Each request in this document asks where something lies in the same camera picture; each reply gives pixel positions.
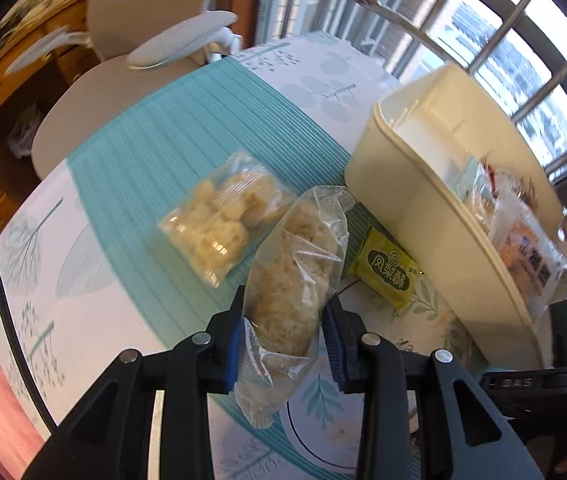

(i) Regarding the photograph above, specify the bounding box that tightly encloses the green pastry packet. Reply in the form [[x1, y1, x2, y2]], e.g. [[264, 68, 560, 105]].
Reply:
[[347, 226, 423, 317]]

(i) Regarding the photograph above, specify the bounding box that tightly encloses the clear bag of yellow pieces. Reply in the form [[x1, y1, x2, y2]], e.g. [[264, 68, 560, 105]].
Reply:
[[158, 150, 299, 288]]

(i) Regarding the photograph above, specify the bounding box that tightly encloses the clear packet with red label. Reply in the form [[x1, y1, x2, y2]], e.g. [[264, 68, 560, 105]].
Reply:
[[483, 160, 539, 211]]

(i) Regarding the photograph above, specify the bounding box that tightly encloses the clear biscuit packet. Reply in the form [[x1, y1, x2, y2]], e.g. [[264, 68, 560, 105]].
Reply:
[[456, 157, 497, 221]]

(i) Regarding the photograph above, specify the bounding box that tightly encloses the white plastic trash bag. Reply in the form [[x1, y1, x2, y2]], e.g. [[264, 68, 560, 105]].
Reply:
[[8, 102, 42, 158]]

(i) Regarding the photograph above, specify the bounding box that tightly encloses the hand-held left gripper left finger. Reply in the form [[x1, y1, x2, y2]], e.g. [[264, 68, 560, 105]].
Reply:
[[24, 285, 247, 480]]

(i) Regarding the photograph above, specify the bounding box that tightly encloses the frosted fried snack packet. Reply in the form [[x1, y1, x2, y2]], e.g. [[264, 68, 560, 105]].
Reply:
[[493, 192, 567, 311]]

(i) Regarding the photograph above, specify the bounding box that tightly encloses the white plastic bin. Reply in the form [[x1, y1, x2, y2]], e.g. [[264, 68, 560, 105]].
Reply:
[[344, 64, 567, 368]]

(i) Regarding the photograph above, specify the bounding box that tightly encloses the black cable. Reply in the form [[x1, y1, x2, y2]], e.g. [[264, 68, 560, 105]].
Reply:
[[0, 207, 59, 431]]

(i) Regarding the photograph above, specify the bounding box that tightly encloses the clear bag of rice cake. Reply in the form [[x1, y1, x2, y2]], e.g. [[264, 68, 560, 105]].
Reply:
[[236, 185, 357, 431]]

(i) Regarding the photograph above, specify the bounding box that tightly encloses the grey office chair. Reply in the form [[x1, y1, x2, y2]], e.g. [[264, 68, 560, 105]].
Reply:
[[6, 0, 244, 181]]

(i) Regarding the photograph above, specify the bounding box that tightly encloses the window with metal grille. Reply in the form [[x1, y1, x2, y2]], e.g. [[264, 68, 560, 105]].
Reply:
[[258, 0, 567, 321]]

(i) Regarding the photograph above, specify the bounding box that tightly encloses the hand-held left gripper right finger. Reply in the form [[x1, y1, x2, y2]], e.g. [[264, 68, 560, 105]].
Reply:
[[321, 294, 544, 480]]

